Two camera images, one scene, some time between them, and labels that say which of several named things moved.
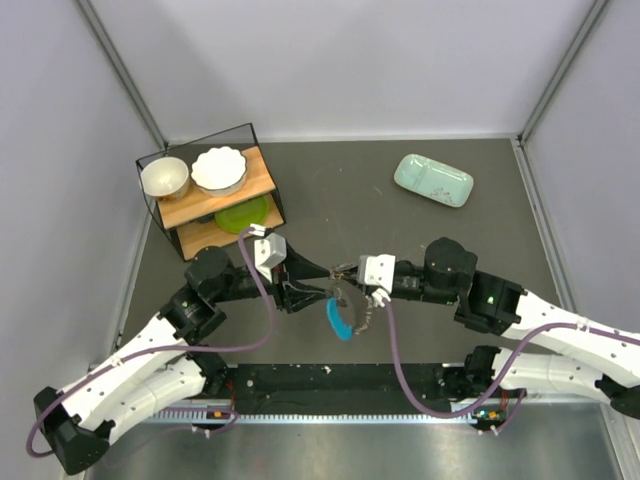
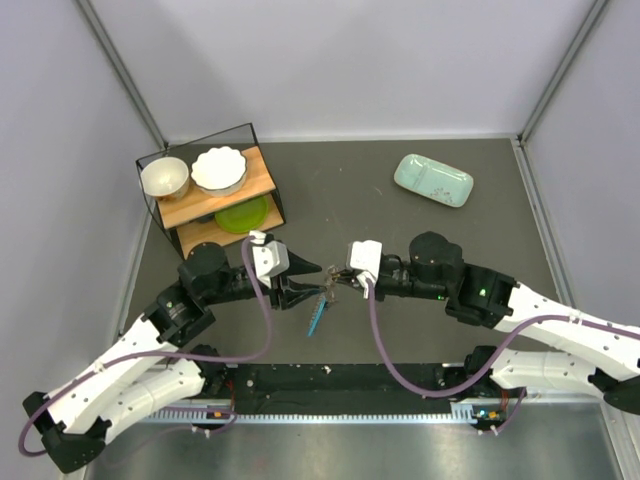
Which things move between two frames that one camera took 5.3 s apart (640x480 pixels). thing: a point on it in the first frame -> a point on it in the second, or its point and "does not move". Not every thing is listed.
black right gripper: x=354 y=271 does not move
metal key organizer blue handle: x=349 y=314 -> x=317 y=316
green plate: x=240 y=218 does not move
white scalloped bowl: x=220 y=171 does not move
